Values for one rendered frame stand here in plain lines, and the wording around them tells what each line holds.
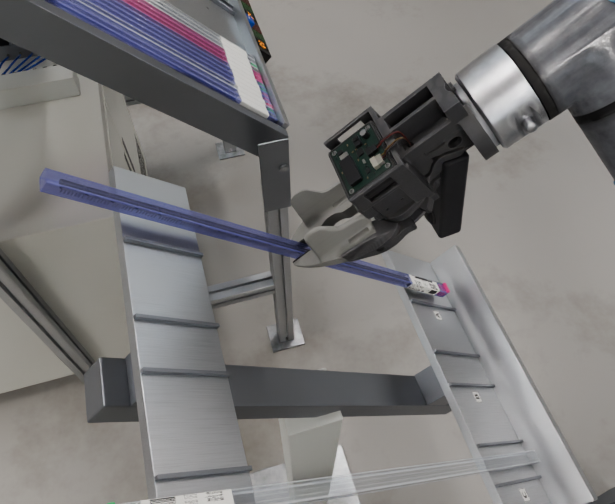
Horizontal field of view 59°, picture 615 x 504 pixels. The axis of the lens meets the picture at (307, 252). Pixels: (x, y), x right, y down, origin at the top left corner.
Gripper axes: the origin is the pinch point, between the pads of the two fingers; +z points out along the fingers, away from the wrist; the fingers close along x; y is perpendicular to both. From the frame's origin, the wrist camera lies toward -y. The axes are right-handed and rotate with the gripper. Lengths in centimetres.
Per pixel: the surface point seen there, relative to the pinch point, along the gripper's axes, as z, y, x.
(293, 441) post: 12.7, -7.4, 13.8
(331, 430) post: 9.5, -10.1, 13.8
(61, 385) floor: 100, -40, -38
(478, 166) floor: -13, -124, -76
